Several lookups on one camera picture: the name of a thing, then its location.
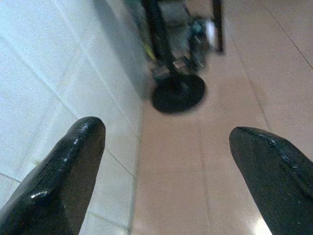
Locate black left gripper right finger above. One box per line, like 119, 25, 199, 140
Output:
229, 126, 313, 235

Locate dark wooden side table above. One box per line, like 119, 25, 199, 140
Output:
211, 0, 225, 55

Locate grey pedestal fan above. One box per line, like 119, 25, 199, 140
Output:
140, 0, 206, 115

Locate clutter under side table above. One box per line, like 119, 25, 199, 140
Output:
146, 2, 216, 79

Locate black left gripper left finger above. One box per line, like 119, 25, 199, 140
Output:
0, 116, 106, 235

